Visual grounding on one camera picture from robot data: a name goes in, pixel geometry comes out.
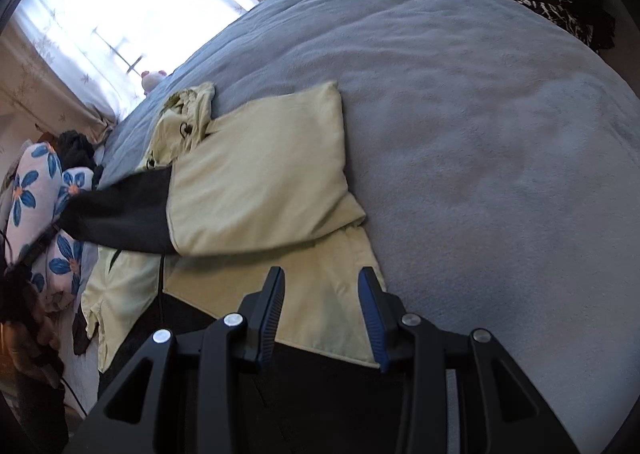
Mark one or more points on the floral window curtain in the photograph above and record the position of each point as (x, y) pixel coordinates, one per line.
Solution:
(65, 84)

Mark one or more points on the blue floral rolled quilt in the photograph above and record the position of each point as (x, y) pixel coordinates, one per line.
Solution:
(39, 190)

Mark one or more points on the person's left hand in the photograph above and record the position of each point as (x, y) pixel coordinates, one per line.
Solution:
(24, 348)

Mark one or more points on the black clothes pile by quilt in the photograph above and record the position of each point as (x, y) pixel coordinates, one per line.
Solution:
(75, 150)

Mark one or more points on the pink white plush toy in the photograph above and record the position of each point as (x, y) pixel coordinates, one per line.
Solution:
(150, 80)

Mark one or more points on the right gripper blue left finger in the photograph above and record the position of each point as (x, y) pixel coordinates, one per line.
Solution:
(135, 409)

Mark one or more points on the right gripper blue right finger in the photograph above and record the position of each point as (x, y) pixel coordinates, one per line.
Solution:
(499, 408)

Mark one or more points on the yellow and black hooded jacket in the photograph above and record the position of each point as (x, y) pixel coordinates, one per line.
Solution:
(215, 204)

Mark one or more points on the grey bed blanket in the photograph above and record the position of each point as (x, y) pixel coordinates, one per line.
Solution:
(496, 158)

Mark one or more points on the black white patterned garment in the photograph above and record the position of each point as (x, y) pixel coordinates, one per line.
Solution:
(586, 20)

